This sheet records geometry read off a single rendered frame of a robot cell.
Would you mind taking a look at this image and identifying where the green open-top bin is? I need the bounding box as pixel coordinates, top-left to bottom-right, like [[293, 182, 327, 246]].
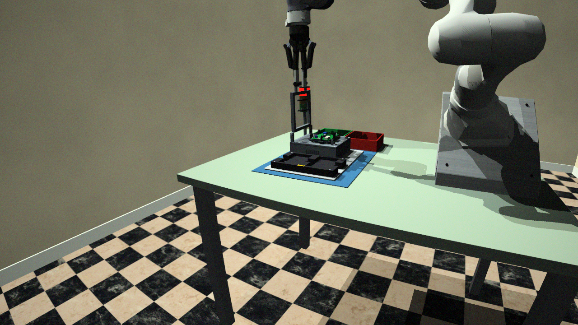
[[320, 128, 352, 136]]

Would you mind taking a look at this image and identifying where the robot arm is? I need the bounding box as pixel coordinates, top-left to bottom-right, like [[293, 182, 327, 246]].
[[285, 0, 546, 148]]

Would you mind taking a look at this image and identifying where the red open-top bin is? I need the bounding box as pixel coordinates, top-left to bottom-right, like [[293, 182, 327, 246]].
[[346, 131, 384, 152]]

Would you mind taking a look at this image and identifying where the green circuit board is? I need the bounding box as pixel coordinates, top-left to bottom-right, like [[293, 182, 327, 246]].
[[311, 132, 333, 141]]

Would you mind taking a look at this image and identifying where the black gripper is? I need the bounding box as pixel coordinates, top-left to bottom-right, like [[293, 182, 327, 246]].
[[283, 25, 316, 87]]

